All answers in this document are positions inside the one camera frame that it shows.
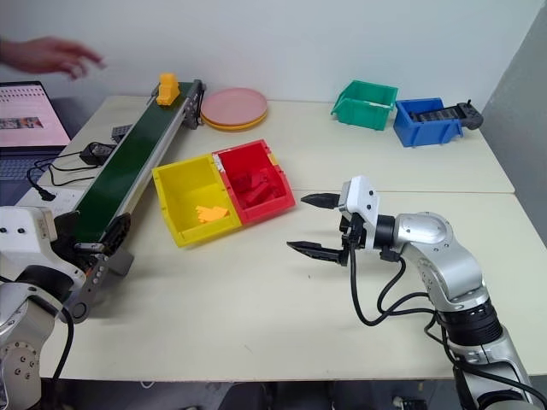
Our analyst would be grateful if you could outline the white power strip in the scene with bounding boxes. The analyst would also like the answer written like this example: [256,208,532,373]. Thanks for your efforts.
[19,185,86,214]

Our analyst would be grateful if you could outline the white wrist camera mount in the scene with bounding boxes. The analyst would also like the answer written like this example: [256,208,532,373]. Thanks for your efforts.
[0,206,86,292]
[338,174,381,249]

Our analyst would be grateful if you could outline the black power cord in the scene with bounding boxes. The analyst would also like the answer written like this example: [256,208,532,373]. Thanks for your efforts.
[26,149,103,202]

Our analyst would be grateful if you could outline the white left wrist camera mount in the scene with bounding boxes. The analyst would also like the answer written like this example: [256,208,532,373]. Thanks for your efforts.
[0,206,86,292]

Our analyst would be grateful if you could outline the yellow plastic bin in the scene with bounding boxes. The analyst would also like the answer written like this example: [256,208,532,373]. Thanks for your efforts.
[151,154,244,249]

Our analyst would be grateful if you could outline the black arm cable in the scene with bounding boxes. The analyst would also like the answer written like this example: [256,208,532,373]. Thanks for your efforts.
[349,246,547,405]
[51,306,76,382]

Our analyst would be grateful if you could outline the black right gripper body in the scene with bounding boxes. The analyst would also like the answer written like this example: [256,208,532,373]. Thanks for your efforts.
[338,208,368,258]

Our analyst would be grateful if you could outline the yellow plate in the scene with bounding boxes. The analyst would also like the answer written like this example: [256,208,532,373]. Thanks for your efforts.
[202,108,269,132]

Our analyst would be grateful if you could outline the green conveyor belt unit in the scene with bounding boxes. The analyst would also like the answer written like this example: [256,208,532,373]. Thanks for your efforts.
[63,79,209,324]

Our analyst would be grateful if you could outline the orange toy block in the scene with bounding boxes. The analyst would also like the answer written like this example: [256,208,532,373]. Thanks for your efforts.
[195,205,230,224]

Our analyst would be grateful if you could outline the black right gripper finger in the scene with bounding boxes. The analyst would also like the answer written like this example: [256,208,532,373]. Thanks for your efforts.
[301,192,342,210]
[286,241,350,267]

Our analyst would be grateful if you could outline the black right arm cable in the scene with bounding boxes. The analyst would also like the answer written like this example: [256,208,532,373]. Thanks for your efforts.
[349,246,547,405]

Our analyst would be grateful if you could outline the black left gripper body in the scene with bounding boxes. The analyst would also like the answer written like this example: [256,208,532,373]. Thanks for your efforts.
[51,211,90,275]

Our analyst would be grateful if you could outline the blue plastic bin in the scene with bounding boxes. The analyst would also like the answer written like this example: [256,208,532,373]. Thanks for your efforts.
[392,97,465,149]

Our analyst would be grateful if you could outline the yellow toy block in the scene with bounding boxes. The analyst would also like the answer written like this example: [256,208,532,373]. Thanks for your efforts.
[156,73,179,107]

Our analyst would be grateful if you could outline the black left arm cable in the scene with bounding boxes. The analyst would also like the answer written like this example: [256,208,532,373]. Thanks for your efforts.
[51,306,76,382]

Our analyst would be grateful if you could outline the red toy block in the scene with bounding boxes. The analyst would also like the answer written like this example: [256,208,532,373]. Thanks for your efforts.
[241,186,279,208]
[232,173,257,192]
[258,167,288,197]

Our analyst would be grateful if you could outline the black toy blocks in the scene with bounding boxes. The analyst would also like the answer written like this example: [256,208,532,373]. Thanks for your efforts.
[409,107,461,124]

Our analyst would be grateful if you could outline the black handheld controller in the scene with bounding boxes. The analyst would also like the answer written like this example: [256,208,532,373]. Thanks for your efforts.
[456,99,485,130]

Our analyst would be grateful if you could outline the open laptop computer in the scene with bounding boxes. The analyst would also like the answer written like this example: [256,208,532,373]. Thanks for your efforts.
[0,80,74,207]

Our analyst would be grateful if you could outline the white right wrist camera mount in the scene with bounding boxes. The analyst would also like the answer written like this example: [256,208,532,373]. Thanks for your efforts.
[338,174,381,249]

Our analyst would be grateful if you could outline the black power adapter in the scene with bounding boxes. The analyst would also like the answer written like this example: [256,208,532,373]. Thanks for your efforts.
[79,143,115,166]

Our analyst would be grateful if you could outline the pink plate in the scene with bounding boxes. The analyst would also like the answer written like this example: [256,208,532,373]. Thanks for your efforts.
[200,87,269,125]

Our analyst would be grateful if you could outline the red plastic bin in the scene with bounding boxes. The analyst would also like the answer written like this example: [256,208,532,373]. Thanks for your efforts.
[212,138,297,226]

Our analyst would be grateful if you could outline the person's bare hand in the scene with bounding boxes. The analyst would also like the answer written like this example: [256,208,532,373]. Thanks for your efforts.
[0,36,107,81]

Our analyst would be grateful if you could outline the green plastic bin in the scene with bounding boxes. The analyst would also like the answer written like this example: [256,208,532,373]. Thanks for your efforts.
[330,79,399,132]

